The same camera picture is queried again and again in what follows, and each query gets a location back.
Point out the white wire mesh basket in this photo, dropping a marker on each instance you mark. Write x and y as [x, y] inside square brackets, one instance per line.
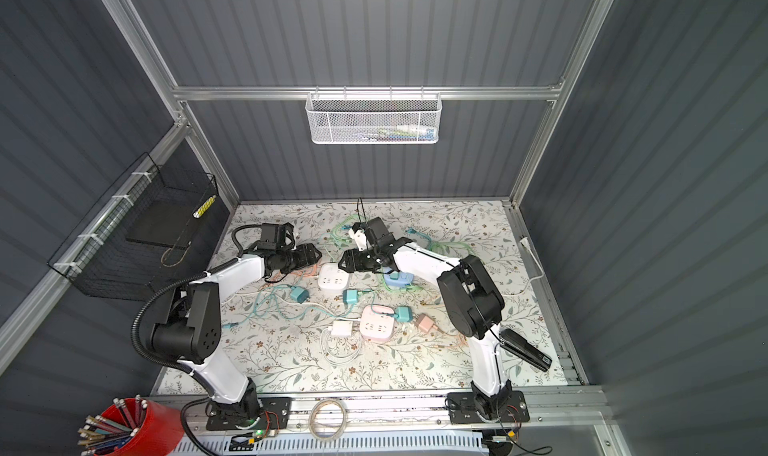
[369, 120]

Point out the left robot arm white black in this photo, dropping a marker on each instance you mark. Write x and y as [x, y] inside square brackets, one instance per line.
[180, 326]

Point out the clear tape roll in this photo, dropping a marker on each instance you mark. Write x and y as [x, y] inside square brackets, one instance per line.
[328, 420]

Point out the red pencil cup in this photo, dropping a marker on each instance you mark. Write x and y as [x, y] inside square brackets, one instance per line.
[131, 426]

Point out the pink power strip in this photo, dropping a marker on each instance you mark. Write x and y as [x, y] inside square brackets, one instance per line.
[377, 323]

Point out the black wire mesh basket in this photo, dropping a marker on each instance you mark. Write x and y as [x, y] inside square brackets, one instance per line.
[151, 231]

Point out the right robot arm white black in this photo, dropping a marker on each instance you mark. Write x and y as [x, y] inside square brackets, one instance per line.
[472, 301]

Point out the pink charger plug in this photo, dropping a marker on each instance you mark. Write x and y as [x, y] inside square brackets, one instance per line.
[425, 324]

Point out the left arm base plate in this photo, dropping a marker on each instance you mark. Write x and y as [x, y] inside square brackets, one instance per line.
[269, 413]

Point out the teal charger plug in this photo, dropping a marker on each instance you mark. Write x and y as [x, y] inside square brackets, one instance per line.
[403, 314]
[299, 294]
[350, 297]

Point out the blue power strip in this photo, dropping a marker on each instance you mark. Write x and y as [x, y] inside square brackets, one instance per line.
[398, 280]

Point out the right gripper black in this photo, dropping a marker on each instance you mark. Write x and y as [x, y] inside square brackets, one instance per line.
[354, 262]

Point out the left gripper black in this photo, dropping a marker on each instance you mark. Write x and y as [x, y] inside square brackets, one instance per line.
[302, 260]

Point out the white charger plug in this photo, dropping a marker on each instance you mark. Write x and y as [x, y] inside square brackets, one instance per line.
[342, 328]

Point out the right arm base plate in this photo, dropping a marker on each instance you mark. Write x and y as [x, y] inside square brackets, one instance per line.
[467, 408]

